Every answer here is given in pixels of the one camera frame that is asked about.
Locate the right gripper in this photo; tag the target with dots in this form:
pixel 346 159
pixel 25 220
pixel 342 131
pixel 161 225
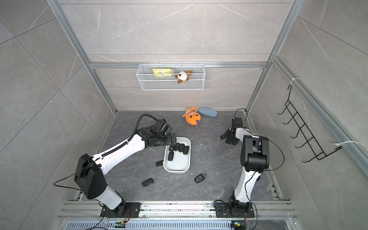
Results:
pixel 226 135

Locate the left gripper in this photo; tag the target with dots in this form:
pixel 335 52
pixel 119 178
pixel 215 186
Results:
pixel 169 141

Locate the white storage box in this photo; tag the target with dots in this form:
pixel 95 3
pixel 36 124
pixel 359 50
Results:
pixel 180 163

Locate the black silver car key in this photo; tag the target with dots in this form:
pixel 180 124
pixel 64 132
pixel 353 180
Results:
pixel 200 178

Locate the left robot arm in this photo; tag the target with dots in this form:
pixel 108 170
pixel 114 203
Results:
pixel 89 176

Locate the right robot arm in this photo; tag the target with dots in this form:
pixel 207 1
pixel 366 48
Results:
pixel 254 158

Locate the blue glasses case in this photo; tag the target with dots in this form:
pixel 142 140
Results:
pixel 207 112

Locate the orange plush toy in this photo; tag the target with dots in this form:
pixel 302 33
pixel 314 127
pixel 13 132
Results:
pixel 192 117

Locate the brown white plush dog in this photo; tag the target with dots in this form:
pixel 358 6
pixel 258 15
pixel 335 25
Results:
pixel 183 76

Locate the yellow packet in basket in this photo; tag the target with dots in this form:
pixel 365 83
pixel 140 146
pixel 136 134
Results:
pixel 163 72

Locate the white wire wall basket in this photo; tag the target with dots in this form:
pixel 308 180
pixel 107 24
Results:
pixel 149 82

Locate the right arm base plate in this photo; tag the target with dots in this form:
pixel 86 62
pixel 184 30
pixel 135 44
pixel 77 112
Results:
pixel 233 209

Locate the aluminium mounting rail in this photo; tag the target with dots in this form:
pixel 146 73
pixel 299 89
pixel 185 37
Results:
pixel 178 210

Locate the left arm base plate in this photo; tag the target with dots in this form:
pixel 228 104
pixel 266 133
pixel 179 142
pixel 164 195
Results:
pixel 125 210

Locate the black wall hook rack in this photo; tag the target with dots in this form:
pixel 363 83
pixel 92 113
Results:
pixel 304 131

